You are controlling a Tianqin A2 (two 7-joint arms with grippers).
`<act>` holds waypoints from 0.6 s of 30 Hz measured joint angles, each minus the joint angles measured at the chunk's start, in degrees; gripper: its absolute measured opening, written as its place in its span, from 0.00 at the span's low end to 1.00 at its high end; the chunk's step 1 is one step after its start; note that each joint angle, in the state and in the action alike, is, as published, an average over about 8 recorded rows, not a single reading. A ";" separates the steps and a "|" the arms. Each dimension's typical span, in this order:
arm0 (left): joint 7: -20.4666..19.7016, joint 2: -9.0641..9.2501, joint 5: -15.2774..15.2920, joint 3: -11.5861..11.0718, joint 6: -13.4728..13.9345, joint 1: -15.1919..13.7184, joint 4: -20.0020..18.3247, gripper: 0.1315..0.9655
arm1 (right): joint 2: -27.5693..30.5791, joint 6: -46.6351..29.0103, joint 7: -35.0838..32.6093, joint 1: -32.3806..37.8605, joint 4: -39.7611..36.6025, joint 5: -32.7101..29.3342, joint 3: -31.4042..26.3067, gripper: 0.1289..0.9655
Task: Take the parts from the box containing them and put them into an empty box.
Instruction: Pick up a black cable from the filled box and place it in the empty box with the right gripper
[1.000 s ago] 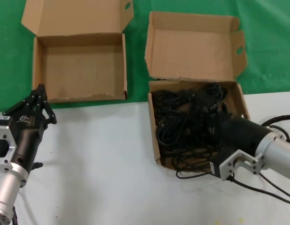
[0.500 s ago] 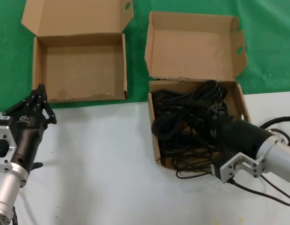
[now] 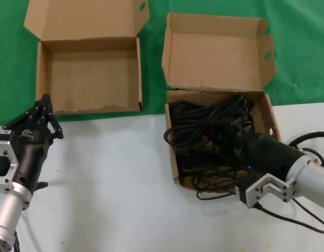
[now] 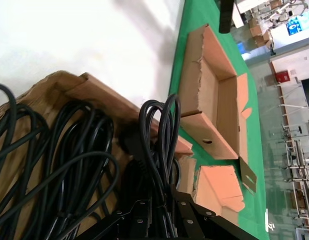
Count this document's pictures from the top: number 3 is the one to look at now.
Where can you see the green table cloth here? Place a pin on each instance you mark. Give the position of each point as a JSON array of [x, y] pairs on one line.
[[10, 65]]

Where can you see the open brown cardboard box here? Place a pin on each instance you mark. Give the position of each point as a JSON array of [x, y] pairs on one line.
[[86, 78], [211, 52]]

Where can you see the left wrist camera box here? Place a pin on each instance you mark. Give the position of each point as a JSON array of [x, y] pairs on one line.
[[0, 131]]

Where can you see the silver left camera mount bracket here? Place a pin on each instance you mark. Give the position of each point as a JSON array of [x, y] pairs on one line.
[[6, 149]]

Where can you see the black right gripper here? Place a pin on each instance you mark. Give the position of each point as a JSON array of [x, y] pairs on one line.
[[267, 157]]

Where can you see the silver right camera mount bracket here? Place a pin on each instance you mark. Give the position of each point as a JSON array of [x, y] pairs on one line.
[[256, 191]]

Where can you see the silver camera mount bracket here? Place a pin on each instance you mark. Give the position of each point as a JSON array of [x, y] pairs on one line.
[[6, 149], [256, 191]]

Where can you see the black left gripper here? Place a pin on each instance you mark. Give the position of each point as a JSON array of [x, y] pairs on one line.
[[31, 147]]

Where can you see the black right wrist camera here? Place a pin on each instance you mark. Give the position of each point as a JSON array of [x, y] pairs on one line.
[[242, 194]]

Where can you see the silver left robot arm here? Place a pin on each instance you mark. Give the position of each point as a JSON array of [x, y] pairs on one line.
[[7, 210]]

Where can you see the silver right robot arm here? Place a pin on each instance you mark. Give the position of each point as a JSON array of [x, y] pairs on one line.
[[308, 176]]

